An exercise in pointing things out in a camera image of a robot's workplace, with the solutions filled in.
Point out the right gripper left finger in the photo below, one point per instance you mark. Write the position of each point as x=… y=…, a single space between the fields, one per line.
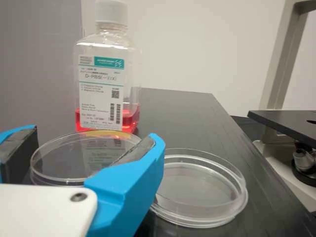
x=19 y=150

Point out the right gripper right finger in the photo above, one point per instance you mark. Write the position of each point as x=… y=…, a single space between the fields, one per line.
x=138 y=182

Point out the petri dish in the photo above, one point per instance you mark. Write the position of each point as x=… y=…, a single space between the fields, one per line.
x=197 y=184
x=61 y=159

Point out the black platform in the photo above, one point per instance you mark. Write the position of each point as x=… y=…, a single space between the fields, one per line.
x=197 y=118

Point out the red liquid bottle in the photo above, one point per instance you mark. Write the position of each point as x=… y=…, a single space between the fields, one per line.
x=103 y=81

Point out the cream microscope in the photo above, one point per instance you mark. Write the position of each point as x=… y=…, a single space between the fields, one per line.
x=280 y=74

